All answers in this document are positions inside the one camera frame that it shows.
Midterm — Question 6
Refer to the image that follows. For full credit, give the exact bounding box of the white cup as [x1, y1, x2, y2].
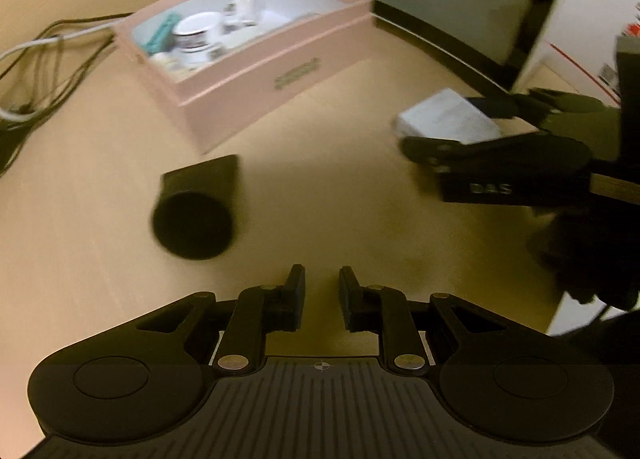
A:
[172, 12, 226, 68]

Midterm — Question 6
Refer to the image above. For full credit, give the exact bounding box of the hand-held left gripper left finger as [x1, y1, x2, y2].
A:
[135, 264, 307, 376]

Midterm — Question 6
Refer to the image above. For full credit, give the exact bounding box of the teal small packet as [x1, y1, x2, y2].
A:
[146, 13, 182, 56]

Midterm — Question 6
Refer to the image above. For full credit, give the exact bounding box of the small white bottle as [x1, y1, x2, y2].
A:
[222, 0, 259, 33]

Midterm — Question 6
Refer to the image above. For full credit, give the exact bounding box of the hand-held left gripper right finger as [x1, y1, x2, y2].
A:
[338, 265, 507, 376]

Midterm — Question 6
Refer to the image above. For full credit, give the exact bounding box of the black cylindrical container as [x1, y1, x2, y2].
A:
[151, 154, 241, 261]

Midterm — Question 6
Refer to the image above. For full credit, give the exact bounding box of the white cable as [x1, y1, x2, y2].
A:
[0, 0, 251, 121]

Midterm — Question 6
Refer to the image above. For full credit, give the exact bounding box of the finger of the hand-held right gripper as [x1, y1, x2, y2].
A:
[402, 135, 507, 176]
[465, 88, 568, 134]

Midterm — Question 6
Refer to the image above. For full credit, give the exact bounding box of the black cable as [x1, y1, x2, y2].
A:
[0, 13, 134, 90]
[0, 34, 117, 178]

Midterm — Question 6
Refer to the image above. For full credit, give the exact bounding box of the pink cardboard box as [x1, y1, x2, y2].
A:
[112, 0, 379, 156]

